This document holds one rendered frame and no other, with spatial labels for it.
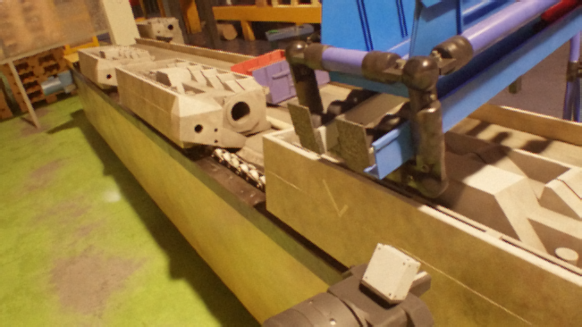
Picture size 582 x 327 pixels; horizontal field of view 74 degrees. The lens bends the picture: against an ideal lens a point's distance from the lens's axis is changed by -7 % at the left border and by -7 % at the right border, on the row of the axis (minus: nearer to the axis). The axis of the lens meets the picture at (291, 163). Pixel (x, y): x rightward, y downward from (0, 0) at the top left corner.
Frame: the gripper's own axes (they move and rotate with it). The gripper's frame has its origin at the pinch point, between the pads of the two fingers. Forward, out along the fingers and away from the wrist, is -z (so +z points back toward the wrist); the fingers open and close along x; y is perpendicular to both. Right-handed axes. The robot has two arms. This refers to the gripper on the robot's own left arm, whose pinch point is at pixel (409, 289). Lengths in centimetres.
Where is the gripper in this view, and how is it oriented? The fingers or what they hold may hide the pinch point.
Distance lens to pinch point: 51.5
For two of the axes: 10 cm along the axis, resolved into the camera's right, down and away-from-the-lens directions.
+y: -0.4, -9.3, -3.8
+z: -8.2, 2.4, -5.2
